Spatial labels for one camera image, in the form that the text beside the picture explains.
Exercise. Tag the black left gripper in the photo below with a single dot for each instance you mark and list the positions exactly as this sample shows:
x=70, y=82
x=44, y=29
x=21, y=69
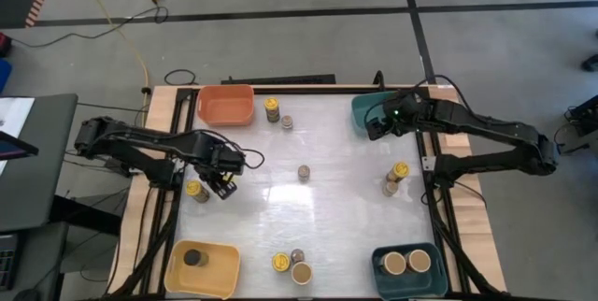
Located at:
x=224, y=158

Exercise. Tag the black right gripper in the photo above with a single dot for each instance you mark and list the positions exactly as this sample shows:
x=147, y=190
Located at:
x=402, y=111

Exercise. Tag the yellow-lid brown spice jar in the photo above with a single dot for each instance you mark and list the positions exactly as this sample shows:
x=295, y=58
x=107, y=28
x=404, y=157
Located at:
x=280, y=262
x=272, y=104
x=401, y=169
x=193, y=188

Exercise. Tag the small cork-lid glass jar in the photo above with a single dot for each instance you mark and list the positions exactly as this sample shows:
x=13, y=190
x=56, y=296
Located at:
x=287, y=122
x=303, y=171
x=389, y=190
x=297, y=255

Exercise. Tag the black-lid glass spice jar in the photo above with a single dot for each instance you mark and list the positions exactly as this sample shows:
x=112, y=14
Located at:
x=191, y=257

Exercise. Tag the tan-lid large spice jar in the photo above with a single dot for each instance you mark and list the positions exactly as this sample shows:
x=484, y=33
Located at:
x=302, y=273
x=392, y=263
x=418, y=260

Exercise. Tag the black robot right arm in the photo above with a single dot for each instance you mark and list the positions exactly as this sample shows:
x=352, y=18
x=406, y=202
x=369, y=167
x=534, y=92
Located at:
x=490, y=125

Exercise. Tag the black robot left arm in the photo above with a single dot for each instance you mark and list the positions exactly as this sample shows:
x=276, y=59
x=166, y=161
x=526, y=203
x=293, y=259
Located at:
x=154, y=139

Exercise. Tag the yellow tape tag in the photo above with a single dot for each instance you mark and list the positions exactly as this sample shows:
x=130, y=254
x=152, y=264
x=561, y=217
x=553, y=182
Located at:
x=227, y=178

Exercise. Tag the light teal plastic bin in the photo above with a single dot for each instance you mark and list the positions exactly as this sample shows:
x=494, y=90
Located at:
x=360, y=104

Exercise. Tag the orange plastic bin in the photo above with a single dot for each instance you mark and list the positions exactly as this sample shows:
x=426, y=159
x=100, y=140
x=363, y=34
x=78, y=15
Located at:
x=224, y=114

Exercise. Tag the yellow plastic bin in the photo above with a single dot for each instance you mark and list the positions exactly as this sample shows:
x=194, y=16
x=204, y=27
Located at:
x=215, y=273

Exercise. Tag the black flat bar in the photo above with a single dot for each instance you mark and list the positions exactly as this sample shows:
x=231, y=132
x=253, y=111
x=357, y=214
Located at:
x=280, y=79

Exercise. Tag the dark teal plastic bin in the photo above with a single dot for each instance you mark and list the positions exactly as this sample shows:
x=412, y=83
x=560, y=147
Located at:
x=406, y=287

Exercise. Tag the gray side desk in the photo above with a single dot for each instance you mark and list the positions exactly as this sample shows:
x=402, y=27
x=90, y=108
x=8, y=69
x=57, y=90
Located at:
x=42, y=175

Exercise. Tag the dark laptop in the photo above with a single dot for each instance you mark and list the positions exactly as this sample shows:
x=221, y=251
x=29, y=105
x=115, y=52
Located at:
x=11, y=149

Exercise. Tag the white paper sheet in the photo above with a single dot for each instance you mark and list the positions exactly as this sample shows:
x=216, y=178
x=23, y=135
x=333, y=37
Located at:
x=14, y=114

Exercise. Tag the blue object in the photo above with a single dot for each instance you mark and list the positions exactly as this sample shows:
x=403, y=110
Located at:
x=4, y=74

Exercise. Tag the red object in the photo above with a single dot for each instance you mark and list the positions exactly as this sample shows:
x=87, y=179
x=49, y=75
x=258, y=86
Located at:
x=4, y=44

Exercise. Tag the black metal table frame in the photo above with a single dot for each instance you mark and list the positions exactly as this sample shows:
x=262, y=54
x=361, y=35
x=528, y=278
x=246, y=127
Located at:
x=317, y=90

